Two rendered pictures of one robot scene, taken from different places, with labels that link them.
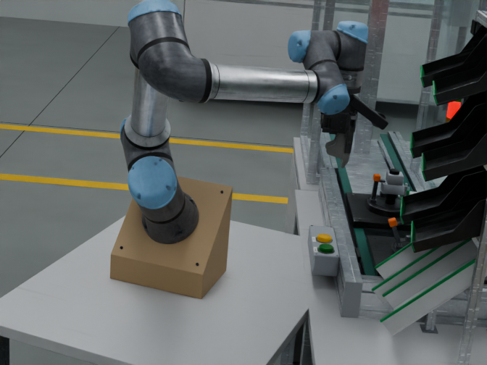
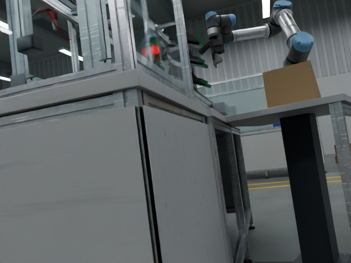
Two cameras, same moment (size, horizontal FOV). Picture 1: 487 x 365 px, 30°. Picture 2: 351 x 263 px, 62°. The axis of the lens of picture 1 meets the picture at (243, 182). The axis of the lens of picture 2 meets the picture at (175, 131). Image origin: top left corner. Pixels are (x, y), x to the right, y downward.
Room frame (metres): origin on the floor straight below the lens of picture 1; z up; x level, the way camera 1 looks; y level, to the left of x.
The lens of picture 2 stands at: (4.05, -0.01, 0.71)
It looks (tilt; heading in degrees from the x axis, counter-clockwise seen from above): 4 degrees up; 197
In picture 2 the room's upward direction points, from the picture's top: 8 degrees counter-clockwise
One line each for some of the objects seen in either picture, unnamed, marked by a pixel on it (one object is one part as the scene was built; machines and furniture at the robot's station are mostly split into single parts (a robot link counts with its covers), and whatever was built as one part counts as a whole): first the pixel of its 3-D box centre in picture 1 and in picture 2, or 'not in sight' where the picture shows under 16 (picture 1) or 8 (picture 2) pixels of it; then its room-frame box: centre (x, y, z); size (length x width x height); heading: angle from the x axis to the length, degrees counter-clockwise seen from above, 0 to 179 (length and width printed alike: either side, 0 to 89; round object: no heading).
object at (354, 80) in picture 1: (347, 77); (213, 33); (2.18, -0.23, 1.45); 0.08 x 0.08 x 0.05
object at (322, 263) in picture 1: (322, 249); (221, 109); (2.32, -0.24, 0.93); 0.21 x 0.07 x 0.06; 1
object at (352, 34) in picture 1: (349, 45); (212, 21); (2.18, -0.23, 1.53); 0.09 x 0.08 x 0.11; 112
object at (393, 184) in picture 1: (396, 181); not in sight; (2.58, -0.46, 1.06); 0.08 x 0.04 x 0.07; 91
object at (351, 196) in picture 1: (388, 211); not in sight; (2.58, -0.45, 0.96); 0.24 x 0.24 x 0.02; 1
